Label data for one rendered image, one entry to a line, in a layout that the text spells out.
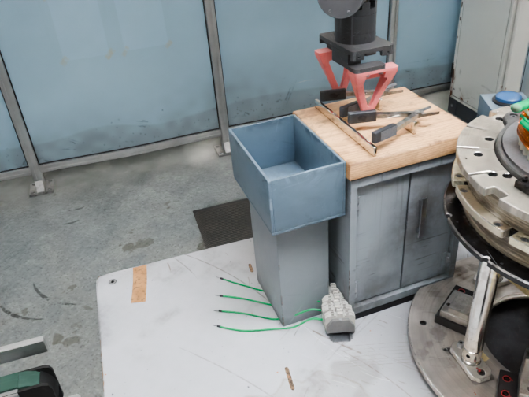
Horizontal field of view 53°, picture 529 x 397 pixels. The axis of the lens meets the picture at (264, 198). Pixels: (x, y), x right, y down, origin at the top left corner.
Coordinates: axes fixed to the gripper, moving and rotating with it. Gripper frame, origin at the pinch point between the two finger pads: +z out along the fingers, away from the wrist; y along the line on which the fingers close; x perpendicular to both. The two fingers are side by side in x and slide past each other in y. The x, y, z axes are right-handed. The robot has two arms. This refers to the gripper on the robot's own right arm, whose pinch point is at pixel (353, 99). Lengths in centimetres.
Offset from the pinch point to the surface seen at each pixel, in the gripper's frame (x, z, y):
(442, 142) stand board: 5.8, 2.4, 13.8
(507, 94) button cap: 27.2, 3.9, 2.4
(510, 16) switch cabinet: 162, 40, -137
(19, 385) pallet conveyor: -57, 33, 2
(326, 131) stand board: -6.2, 2.2, 3.4
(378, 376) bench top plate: -8.5, 31.0, 24.0
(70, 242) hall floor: -58, 108, -147
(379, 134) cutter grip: -3.1, -0.4, 12.4
